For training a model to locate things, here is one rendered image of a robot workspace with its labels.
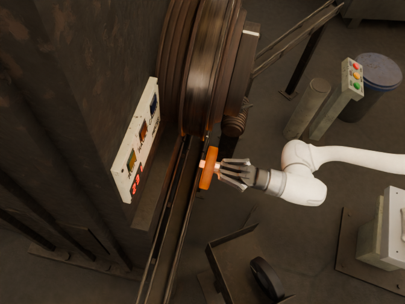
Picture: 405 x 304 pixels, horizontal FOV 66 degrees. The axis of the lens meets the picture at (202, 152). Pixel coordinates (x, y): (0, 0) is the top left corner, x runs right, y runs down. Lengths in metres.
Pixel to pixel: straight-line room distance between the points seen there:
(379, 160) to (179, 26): 0.74
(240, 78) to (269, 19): 2.31
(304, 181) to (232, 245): 0.37
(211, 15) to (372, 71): 1.66
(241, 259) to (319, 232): 0.90
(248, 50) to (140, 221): 0.58
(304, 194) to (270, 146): 1.14
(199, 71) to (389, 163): 0.67
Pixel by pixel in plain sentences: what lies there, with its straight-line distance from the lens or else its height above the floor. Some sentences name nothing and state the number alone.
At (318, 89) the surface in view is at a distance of 1.89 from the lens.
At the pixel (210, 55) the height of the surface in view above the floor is 1.29.
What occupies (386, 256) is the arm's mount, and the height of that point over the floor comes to 0.40.
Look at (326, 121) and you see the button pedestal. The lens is 2.16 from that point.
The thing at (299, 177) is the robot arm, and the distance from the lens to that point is 1.10.
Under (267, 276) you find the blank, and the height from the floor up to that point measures 0.75.
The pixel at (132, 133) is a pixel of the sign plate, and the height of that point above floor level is 1.24.
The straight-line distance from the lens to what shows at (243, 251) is 1.25.
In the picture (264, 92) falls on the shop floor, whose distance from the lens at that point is 2.48.
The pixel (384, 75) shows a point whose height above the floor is 0.43.
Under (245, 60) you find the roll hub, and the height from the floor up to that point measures 1.23.
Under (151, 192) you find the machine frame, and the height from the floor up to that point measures 0.87.
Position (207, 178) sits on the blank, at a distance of 1.03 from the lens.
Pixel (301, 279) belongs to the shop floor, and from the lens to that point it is 1.95.
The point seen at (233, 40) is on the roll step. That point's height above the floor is 1.27.
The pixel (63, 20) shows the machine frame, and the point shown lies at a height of 1.57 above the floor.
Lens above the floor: 1.80
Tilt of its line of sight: 60 degrees down
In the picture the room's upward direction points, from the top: 9 degrees clockwise
